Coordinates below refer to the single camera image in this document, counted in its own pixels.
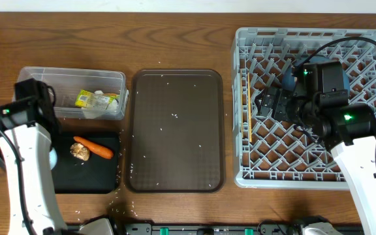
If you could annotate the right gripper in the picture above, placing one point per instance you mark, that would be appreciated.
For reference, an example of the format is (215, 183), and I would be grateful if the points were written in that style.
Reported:
(284, 98)

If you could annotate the dark blue plate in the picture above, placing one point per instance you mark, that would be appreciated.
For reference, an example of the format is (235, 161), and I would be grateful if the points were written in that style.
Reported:
(288, 80)

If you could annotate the white paper napkin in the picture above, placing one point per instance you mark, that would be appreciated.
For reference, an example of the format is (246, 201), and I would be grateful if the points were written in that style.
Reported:
(106, 101)

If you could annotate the orange carrot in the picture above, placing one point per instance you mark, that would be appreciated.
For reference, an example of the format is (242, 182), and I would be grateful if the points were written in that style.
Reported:
(95, 148)

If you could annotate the yellow snack wrapper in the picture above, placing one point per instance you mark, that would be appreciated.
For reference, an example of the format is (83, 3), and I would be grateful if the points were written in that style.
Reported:
(85, 99)

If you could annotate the brown food scrap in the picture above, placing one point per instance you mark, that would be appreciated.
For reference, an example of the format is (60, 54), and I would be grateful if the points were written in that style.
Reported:
(79, 151)

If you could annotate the light blue rice bowl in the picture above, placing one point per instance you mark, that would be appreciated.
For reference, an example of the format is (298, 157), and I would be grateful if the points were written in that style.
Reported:
(53, 158)

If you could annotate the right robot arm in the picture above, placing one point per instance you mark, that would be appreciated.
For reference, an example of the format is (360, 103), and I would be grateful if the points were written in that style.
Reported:
(319, 101)

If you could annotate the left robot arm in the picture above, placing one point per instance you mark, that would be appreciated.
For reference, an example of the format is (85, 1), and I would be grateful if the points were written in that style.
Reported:
(26, 129)

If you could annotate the wooden chopstick in rack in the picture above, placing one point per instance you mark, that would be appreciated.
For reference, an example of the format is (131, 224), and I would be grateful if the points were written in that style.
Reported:
(249, 130)
(241, 103)

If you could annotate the grey plastic dishwasher rack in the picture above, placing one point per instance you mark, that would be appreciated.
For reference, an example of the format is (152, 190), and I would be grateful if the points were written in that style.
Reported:
(279, 156)

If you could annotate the black waste tray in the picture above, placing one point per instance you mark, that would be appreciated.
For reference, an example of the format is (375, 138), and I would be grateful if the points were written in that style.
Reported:
(97, 175)

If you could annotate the clear plastic waste bin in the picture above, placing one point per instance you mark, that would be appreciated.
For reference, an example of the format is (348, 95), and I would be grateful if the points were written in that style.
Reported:
(68, 83)

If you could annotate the dark brown serving tray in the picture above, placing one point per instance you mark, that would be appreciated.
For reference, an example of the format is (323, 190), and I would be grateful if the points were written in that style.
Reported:
(176, 132)

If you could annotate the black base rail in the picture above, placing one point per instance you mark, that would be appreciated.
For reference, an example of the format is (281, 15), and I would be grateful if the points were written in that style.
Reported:
(308, 225)

